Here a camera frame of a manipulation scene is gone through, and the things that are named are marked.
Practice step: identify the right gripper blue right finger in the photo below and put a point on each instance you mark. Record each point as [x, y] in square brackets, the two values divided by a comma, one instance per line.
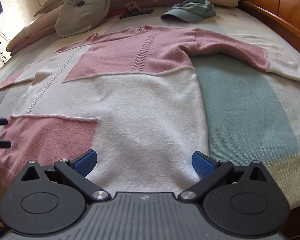
[212, 174]

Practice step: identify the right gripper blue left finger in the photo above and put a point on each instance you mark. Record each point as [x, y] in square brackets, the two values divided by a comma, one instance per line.
[73, 173]

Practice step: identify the pink and white knit sweater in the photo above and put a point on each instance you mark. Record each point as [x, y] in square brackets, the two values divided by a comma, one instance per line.
[130, 99]

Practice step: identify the grey cat face cushion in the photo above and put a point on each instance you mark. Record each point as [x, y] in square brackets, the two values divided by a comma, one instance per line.
[80, 16]

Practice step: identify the red stick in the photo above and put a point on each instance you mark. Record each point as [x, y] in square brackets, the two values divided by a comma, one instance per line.
[115, 13]

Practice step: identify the blue baseball cap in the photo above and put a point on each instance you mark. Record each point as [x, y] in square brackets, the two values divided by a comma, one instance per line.
[191, 11]

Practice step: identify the black hair clip with flower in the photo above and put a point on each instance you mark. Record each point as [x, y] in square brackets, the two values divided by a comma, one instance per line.
[133, 9]

